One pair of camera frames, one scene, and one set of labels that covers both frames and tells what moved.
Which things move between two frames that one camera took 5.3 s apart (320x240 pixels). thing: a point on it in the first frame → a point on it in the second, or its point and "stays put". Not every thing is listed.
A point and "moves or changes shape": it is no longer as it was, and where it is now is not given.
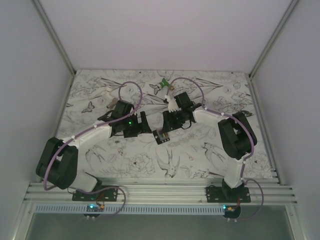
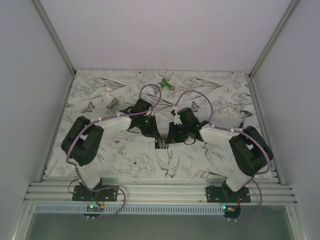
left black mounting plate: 101,193 stays put
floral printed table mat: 194,153 stays put
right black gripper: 168,124 → 172,137
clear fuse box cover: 162,136 → 162,144
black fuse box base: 161,137 moves or changes shape
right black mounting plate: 222,194 stays put
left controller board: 95,208 stays put
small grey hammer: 247,113 stays put
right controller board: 232,210 stays put
